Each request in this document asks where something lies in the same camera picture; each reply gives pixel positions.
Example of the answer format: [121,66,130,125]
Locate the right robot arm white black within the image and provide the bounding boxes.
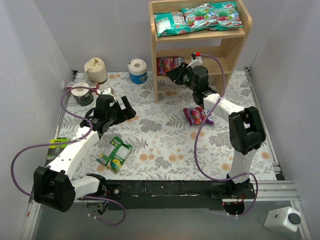
[166,62,266,199]

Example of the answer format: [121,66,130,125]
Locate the red and white small box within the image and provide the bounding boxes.
[63,81,100,90]

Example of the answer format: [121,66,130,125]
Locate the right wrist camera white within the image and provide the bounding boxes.
[188,52,203,69]

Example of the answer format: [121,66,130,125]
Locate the white plastic jug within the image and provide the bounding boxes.
[264,206,302,233]

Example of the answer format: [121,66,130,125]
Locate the teal mint candy bag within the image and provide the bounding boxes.
[208,1,243,31]
[181,3,218,33]

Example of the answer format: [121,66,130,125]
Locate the green black razor box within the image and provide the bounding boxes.
[45,137,70,166]

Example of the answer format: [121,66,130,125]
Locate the purple berries candy bag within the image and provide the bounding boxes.
[183,107,209,127]
[156,56,184,76]

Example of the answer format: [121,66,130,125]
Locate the teal mint candy bag front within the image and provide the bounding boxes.
[208,1,243,31]

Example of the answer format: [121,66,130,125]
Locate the teal candy bag white back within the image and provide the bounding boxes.
[153,11,190,38]

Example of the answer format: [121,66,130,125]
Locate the wooden two-tier shelf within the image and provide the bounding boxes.
[148,0,252,102]

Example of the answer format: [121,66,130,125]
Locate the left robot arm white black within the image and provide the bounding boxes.
[33,94,136,212]

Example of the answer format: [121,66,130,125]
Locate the dark green wrapped tissue roll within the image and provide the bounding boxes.
[70,82,94,106]

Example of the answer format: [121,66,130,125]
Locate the blue wrapped tissue roll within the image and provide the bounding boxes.
[128,58,148,85]

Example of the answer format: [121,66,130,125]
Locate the green snack bag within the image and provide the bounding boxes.
[96,136,133,173]

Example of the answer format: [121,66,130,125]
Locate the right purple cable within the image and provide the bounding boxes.
[193,53,259,217]

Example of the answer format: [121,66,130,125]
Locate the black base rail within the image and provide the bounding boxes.
[89,180,255,210]

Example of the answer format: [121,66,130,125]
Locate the beige wrapped tissue roll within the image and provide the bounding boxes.
[84,57,108,84]

